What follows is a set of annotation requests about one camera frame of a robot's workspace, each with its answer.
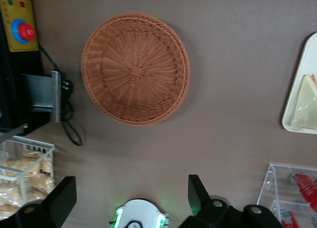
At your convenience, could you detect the triangle sandwich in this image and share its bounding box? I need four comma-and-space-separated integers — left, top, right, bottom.
290, 73, 317, 129

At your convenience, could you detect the brown table cover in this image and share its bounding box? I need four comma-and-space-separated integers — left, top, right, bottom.
0, 0, 317, 228

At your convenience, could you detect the black power cable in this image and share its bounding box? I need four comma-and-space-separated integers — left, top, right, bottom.
38, 43, 84, 147

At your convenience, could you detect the grey metal bar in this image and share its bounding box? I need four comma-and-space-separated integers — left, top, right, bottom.
0, 123, 29, 142

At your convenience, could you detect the black appliance with yellow panel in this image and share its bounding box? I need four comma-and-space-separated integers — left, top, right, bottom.
0, 0, 61, 137

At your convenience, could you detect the red cola bottle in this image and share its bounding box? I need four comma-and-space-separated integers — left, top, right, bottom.
279, 209, 317, 228
289, 172, 317, 209

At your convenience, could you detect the rice cracker pack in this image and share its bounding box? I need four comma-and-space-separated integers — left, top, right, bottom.
32, 174, 55, 194
0, 158, 40, 176
0, 183, 48, 214
23, 150, 54, 179

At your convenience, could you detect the clear acrylic bottle stand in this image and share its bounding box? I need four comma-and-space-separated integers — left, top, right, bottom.
256, 163, 317, 228

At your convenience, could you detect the white wire rack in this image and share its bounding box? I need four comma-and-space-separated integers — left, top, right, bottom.
0, 135, 55, 214

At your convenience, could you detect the red emergency stop button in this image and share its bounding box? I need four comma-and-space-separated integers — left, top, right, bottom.
11, 19, 36, 44

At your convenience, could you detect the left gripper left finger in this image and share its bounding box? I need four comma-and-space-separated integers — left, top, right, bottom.
0, 175, 77, 228

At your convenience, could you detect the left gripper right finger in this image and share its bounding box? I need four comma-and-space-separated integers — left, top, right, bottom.
177, 173, 284, 228

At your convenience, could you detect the cream plastic tray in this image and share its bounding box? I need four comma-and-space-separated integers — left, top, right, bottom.
281, 32, 317, 134

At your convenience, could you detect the round brown wicker basket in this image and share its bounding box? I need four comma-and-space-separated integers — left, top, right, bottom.
81, 12, 191, 126

